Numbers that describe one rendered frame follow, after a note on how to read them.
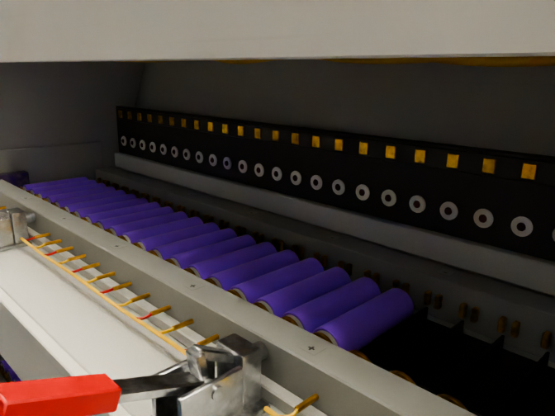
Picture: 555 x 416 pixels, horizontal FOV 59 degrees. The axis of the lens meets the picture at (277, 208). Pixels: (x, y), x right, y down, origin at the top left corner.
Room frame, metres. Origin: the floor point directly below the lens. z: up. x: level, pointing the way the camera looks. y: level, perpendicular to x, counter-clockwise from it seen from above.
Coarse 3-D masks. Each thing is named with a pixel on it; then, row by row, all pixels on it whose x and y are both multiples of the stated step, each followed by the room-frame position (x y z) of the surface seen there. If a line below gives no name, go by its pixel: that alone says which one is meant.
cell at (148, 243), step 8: (208, 224) 0.37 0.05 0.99; (176, 232) 0.35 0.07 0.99; (184, 232) 0.35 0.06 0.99; (192, 232) 0.35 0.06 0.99; (200, 232) 0.36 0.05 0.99; (208, 232) 0.36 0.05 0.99; (144, 240) 0.33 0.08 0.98; (152, 240) 0.33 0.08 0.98; (160, 240) 0.34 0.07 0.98; (168, 240) 0.34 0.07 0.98; (176, 240) 0.34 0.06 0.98; (144, 248) 0.33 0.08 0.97; (152, 248) 0.33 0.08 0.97
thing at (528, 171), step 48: (192, 144) 0.46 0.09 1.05; (240, 144) 0.41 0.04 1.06; (288, 144) 0.37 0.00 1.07; (336, 144) 0.34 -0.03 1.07; (384, 144) 0.31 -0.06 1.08; (432, 144) 0.29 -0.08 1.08; (288, 192) 0.38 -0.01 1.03; (432, 192) 0.29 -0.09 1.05; (480, 192) 0.27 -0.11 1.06; (528, 192) 0.26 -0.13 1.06; (480, 240) 0.28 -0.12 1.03; (528, 240) 0.26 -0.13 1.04
